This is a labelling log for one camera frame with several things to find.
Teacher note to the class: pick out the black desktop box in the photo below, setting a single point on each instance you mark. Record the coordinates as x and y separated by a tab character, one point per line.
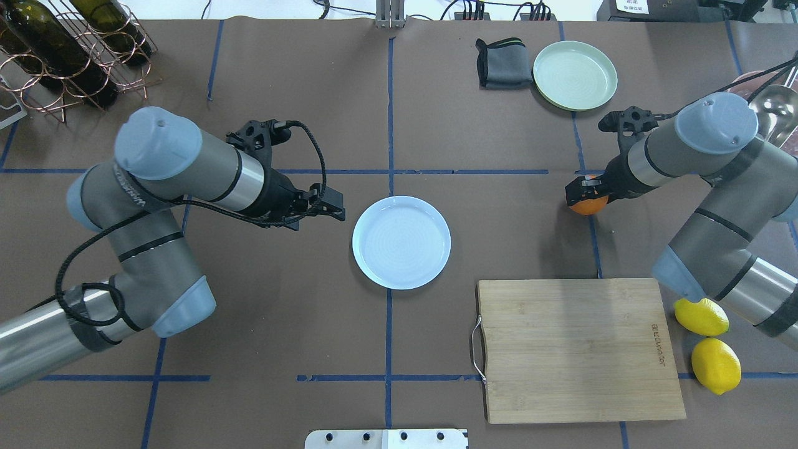
658	11

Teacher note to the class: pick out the wooden cutting board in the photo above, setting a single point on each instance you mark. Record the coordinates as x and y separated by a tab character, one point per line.
576	351

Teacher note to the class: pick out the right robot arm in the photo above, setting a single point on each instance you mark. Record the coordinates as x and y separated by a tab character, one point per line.
752	183

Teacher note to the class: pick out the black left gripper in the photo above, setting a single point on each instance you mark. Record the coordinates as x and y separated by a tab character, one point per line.
278	193

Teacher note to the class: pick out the yellow lemon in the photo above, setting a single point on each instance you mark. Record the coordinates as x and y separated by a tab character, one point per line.
705	318
716	366

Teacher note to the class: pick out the light blue plate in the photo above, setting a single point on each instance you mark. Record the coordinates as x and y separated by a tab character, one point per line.
401	242

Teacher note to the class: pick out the lower yellow lemon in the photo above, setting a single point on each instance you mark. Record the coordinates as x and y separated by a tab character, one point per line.
716	366

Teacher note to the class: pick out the copper wire bottle rack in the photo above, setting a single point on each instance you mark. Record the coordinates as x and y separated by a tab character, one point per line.
26	79

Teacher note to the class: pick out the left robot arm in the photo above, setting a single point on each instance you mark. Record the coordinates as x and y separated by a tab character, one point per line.
137	272

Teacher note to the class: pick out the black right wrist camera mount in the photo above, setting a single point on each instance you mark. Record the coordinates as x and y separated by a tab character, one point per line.
631	125

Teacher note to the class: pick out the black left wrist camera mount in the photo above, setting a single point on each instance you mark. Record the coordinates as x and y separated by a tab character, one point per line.
256	139

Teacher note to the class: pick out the green plate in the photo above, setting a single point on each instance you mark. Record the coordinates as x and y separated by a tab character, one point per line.
574	76

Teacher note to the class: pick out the dark grey folded cloth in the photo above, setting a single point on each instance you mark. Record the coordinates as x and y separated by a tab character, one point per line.
503	65

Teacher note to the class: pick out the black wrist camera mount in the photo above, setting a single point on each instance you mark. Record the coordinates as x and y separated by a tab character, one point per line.
631	125
256	139

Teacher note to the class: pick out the orange fruit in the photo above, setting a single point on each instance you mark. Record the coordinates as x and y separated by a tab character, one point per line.
589	206

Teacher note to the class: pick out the pink bowl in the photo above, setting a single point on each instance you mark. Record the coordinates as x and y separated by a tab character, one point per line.
747	88

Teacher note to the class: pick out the aluminium frame post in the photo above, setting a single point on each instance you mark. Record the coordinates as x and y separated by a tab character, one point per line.
390	14

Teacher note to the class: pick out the green wine bottle front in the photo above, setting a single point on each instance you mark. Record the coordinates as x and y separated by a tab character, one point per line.
117	29

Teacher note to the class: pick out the green wine bottle middle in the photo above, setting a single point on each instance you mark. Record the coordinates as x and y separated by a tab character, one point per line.
62	55

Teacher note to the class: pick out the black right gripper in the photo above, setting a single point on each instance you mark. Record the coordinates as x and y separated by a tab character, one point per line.
615	177

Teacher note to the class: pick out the upper yellow lemon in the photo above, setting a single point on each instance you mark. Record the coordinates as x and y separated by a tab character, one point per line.
705	318

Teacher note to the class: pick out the metal scoop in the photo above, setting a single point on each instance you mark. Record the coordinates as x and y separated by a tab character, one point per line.
776	111

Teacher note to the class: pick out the green wine bottle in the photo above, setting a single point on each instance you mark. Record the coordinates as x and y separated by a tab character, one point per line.
117	29
62	55

